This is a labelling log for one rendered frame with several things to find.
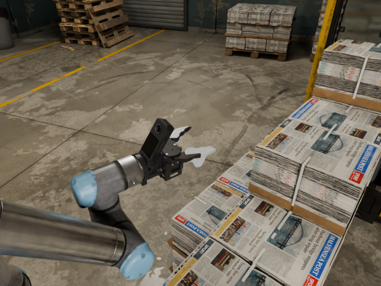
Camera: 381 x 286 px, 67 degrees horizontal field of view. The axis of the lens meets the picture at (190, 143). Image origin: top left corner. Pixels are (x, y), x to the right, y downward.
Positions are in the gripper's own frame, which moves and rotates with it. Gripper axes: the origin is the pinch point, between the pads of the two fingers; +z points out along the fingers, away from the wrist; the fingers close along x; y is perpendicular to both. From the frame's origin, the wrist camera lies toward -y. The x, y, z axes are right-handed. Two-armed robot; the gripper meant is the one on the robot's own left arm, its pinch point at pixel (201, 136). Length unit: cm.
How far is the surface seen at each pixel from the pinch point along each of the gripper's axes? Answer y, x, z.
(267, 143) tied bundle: 18.0, -0.6, 34.9
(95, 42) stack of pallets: 193, -562, 174
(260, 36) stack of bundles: 122, -297, 388
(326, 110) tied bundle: 18, -3, 78
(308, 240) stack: 37, 30, 29
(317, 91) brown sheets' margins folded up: 17, -15, 88
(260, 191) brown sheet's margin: 37.0, 5.3, 31.1
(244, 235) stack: 39.0, 15.4, 12.3
